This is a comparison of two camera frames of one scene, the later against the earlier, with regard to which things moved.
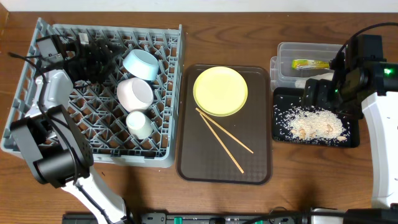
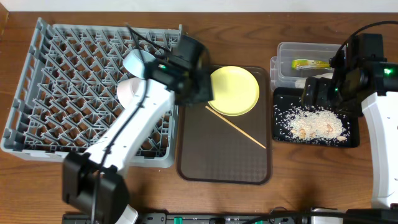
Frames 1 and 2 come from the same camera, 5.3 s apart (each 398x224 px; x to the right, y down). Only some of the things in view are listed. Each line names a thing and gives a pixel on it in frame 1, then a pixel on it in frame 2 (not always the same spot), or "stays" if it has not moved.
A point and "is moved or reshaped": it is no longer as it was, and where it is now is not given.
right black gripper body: [346, 104] stays
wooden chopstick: [223, 129] to [234, 126]
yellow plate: [220, 91] is moved or reshaped
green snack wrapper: [305, 63] stays
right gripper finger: [318, 93] stays
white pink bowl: [134, 94] stays
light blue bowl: [141, 65] stays
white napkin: [300, 82] stays
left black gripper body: [94, 58] to [197, 90]
